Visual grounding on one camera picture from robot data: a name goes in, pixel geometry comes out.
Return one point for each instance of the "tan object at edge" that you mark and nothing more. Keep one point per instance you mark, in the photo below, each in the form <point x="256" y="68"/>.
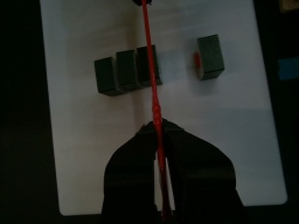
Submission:
<point x="290" y="5"/>

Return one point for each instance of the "white cutting board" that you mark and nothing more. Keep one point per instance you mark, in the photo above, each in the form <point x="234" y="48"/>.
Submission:
<point x="218" y="140"/>

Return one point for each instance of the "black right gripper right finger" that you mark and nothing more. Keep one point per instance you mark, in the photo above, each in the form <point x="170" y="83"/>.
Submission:
<point x="202" y="175"/>

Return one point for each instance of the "red toy knife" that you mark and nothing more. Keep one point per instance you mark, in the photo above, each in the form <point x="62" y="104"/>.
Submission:
<point x="154" y="96"/>

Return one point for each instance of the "dark green sushi piece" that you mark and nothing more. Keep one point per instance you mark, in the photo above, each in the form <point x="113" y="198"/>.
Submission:
<point x="105" y="76"/>
<point x="146" y="65"/>
<point x="127" y="70"/>
<point x="210" y="57"/>

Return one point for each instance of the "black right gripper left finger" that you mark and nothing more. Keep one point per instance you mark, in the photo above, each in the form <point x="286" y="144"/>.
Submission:
<point x="130" y="172"/>

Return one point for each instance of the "blue tape strip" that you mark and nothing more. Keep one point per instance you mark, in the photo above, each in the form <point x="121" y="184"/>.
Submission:
<point x="289" y="68"/>

